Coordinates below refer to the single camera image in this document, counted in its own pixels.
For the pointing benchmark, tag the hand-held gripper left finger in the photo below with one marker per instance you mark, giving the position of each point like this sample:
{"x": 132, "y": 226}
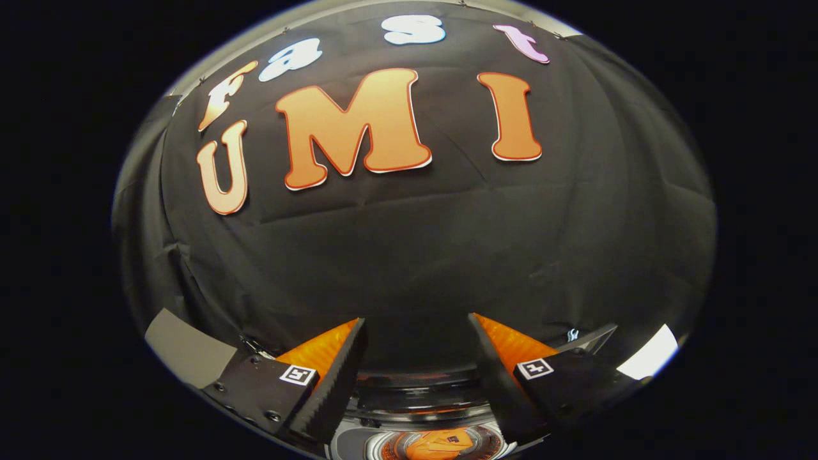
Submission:
{"x": 332, "y": 386}

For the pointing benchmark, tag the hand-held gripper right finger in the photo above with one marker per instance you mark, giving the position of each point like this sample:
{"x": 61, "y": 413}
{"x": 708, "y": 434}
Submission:
{"x": 505, "y": 386}

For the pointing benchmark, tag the dark grey washing machine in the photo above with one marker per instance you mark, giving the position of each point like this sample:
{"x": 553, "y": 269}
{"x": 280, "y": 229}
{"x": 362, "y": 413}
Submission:
{"x": 415, "y": 409}

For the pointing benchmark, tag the yellow polo shirt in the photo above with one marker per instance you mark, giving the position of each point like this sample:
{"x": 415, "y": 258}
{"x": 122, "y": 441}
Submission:
{"x": 434, "y": 447}

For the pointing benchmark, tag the black backdrop cloth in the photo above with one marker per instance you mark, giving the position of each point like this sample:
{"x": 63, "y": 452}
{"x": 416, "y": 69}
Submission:
{"x": 447, "y": 255}

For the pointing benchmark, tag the small grey cabinet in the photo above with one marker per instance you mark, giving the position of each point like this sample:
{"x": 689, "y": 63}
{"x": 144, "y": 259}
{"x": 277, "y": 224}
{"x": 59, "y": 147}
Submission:
{"x": 185, "y": 351}

